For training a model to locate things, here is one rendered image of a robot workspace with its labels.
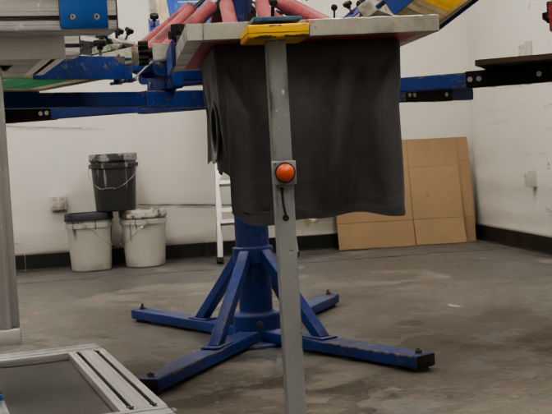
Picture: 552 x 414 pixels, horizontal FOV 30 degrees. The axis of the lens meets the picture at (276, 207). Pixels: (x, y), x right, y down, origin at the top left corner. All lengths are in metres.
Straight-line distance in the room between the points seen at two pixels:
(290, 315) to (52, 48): 0.73
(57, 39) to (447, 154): 5.47
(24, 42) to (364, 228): 5.21
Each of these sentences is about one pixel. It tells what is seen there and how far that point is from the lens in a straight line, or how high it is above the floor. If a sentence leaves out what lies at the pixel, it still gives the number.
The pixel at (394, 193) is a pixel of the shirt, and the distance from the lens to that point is 2.49.
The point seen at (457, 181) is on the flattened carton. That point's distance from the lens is 7.33.
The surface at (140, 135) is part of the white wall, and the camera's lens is 7.04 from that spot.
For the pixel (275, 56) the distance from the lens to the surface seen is 2.15.
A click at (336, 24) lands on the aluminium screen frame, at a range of 2.38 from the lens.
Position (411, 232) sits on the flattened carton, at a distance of 7.16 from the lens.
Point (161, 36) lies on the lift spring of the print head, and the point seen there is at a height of 1.12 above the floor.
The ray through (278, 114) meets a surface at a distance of 2.15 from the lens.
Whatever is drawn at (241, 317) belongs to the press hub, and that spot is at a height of 0.10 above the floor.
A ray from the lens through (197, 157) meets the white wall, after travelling 7.06.
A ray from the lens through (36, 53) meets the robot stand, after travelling 2.07.
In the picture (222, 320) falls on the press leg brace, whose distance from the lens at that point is 3.55.
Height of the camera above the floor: 0.69
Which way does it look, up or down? 3 degrees down
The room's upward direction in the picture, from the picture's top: 3 degrees counter-clockwise
